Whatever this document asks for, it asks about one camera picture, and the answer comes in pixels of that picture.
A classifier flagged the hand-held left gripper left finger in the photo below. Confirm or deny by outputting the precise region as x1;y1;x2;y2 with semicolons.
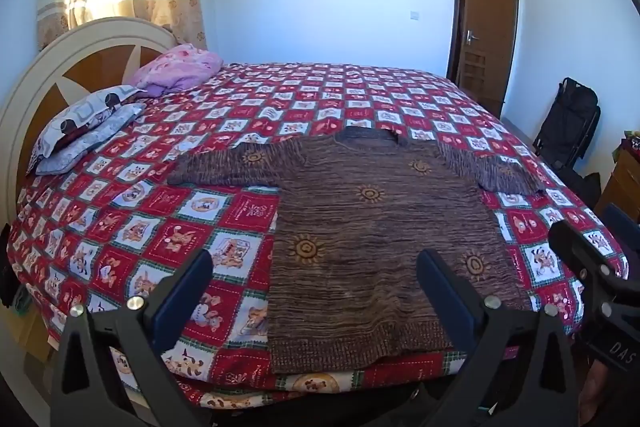
47;248;216;427

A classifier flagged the brown knitted sweater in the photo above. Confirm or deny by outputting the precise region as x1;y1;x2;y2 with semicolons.
167;125;548;375

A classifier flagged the pink crumpled blanket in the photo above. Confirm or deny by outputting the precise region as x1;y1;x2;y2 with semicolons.
129;44;224;98

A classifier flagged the patterned grey pillow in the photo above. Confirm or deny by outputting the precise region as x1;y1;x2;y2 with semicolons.
35;103;148;176
27;85;148;172

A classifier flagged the black folded stroller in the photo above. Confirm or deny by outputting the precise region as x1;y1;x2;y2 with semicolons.
532;77;601;170

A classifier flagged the red printed bed blanket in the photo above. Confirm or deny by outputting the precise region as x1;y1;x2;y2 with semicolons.
7;62;631;410

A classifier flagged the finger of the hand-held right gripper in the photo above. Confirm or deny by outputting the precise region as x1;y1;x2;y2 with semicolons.
600;203;640;254
548;219;622;289

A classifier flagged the cream and wood headboard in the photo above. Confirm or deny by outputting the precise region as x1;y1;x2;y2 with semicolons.
0;17;178;228

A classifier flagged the wooden cabinet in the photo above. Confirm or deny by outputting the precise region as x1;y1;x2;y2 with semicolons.
595;147;640;224

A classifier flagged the black bag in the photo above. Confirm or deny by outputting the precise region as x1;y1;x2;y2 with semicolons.
570;172;602;208

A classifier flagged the brown wooden door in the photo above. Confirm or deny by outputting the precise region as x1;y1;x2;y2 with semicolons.
446;0;519;118

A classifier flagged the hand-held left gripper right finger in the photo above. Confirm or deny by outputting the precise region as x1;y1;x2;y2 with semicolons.
415;248;584;427

